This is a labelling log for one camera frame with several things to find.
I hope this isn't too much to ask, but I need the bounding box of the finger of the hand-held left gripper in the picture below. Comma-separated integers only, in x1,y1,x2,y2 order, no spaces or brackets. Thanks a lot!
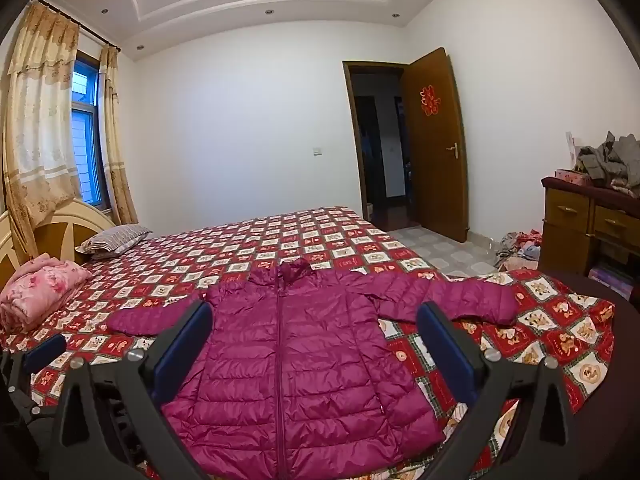
0,332,69,423

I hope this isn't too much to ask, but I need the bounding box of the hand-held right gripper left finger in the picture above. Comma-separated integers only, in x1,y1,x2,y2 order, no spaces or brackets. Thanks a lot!
50,301,215,480

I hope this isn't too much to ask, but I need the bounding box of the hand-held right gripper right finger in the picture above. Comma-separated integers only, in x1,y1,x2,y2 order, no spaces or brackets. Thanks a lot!
417,302,587,480

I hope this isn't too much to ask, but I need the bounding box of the magenta puffer jacket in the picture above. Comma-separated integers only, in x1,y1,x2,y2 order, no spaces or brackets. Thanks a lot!
106,257,519,480

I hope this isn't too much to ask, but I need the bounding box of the pile of colourful clothes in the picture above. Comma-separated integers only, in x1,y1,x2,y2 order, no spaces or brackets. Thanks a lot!
495,230,544,272

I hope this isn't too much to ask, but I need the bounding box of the pile of grey clothes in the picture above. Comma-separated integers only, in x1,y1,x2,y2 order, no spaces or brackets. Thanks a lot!
575,131,640,192

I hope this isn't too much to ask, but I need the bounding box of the pink folded quilt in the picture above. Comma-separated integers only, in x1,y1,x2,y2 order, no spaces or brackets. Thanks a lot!
0,253,93,333

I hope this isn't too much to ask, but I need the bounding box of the wooden bed headboard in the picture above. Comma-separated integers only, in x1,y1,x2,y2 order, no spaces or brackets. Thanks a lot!
0,199,117,286

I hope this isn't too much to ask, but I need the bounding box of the striped pillow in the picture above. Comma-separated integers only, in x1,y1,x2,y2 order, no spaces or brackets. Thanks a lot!
75,224,153,261

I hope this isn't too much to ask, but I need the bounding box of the red printed bed sheet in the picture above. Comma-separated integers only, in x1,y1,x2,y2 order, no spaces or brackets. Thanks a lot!
0,205,616,480

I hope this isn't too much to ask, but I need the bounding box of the brown wooden door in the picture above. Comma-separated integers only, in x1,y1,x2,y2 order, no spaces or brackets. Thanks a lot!
407,47,471,243

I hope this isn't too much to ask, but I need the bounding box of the wooden dresser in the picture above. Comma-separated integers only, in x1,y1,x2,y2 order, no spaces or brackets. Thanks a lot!
540,176,640,282

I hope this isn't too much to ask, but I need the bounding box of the stack of pink books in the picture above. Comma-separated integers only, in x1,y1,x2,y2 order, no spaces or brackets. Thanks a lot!
589,260,637,302

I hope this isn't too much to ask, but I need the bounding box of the window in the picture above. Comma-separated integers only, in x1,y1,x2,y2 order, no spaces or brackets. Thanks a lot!
70,50,111,211

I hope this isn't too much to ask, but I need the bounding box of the dark red dresser cloth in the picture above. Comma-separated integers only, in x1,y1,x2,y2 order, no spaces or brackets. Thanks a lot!
544,176,640,209

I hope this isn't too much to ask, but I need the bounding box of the wide beige floral curtain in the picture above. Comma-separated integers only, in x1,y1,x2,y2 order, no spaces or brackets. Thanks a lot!
2,0,84,259

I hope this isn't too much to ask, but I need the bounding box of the narrow beige floral curtain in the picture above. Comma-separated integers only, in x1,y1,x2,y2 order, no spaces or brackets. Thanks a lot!
97,46,139,226

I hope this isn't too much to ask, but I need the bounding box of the red paper door decoration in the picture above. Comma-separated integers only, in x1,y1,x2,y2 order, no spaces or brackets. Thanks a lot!
419,84,442,117

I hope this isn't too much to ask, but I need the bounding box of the black curtain rod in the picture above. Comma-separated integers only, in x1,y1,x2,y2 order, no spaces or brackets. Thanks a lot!
34,0,122,54

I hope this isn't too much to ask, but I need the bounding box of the dark wooden door frame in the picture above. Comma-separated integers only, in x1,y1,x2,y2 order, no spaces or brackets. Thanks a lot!
342,60,417,229

